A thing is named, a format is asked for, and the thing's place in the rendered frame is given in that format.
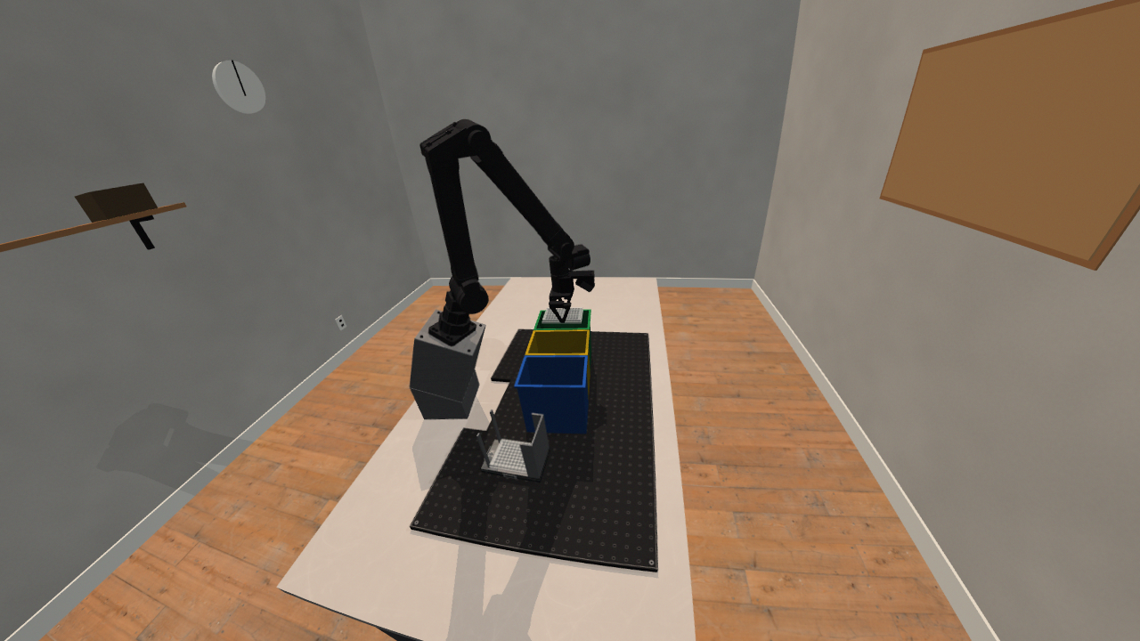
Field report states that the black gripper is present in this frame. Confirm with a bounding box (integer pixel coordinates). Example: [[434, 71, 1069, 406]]
[[549, 273, 575, 323]]

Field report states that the green open bin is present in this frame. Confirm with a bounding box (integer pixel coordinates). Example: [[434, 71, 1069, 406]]
[[534, 309, 591, 362]]

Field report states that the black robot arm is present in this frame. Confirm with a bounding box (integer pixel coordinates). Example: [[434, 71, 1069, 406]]
[[420, 119, 595, 346]]

